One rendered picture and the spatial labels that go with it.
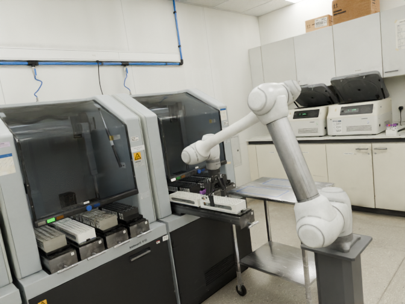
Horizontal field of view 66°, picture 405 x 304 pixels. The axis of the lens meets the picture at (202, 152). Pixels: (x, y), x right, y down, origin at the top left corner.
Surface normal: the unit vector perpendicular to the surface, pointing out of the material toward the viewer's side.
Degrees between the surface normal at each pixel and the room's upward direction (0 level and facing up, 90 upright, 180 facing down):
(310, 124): 90
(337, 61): 90
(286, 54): 90
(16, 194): 90
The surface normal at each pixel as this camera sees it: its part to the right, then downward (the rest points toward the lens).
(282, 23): -0.70, 0.19
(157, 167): 0.70, 0.00
